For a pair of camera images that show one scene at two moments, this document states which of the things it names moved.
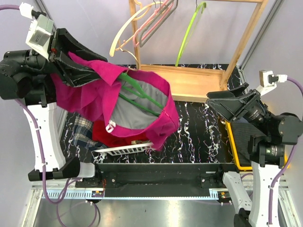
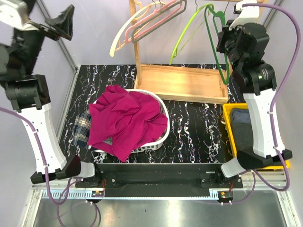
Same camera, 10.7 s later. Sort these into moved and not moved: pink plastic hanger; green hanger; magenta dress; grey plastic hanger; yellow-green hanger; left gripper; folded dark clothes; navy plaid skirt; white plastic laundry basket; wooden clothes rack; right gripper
Moved: yellow-green hanger; white plastic laundry basket; magenta dress; green hanger; right gripper; left gripper; pink plastic hanger; grey plastic hanger
Not moved: wooden clothes rack; navy plaid skirt; folded dark clothes
